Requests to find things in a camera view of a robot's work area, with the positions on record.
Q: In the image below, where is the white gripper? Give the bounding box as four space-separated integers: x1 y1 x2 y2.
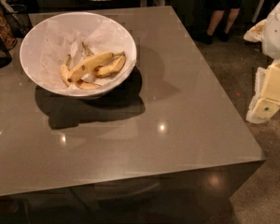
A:
244 2 280 124

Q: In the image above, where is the banana peel right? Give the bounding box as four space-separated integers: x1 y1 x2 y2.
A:
94 55 126 77

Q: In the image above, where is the banana peel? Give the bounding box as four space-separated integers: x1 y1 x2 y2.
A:
94 55 126 77
60 54 99 90

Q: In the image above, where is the white bowl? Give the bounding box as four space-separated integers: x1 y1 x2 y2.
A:
19 11 138 98

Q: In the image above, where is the banana peel left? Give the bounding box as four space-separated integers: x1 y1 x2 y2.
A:
60 54 99 90

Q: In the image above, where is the white paper bowl liner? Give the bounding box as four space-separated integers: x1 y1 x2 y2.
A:
35 17 136 97

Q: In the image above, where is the person with bare legs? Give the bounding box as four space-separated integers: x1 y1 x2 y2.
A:
192 0 242 45

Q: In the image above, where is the patterned container at left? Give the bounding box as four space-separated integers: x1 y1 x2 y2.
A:
0 7 17 50

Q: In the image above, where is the black wire basket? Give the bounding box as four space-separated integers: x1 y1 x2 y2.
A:
0 0 33 38

